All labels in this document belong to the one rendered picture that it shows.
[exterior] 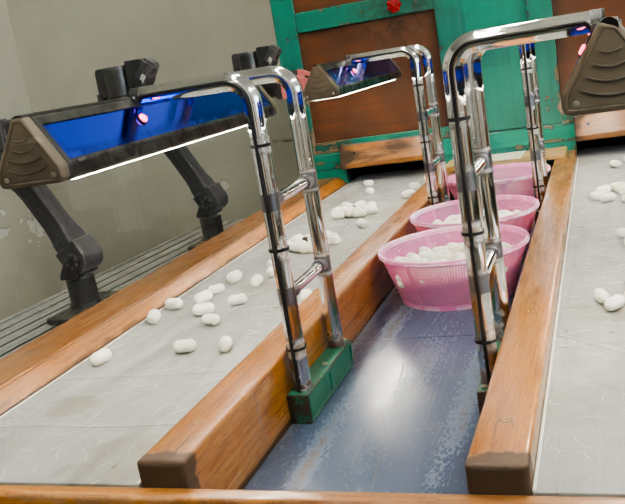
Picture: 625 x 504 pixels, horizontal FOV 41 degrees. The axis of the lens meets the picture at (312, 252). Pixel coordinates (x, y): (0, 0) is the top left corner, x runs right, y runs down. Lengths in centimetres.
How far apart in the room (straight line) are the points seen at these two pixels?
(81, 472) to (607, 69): 64
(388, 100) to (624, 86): 187
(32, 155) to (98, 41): 313
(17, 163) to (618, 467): 64
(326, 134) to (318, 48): 26
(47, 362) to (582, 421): 76
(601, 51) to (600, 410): 36
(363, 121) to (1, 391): 164
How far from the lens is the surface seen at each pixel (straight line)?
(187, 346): 122
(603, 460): 79
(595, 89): 70
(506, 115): 249
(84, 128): 95
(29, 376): 124
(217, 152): 373
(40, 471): 97
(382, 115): 255
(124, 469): 91
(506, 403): 84
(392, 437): 101
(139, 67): 170
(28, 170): 89
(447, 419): 104
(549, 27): 91
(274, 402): 104
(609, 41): 70
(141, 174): 396
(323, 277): 117
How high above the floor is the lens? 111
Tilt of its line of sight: 13 degrees down
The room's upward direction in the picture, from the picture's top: 10 degrees counter-clockwise
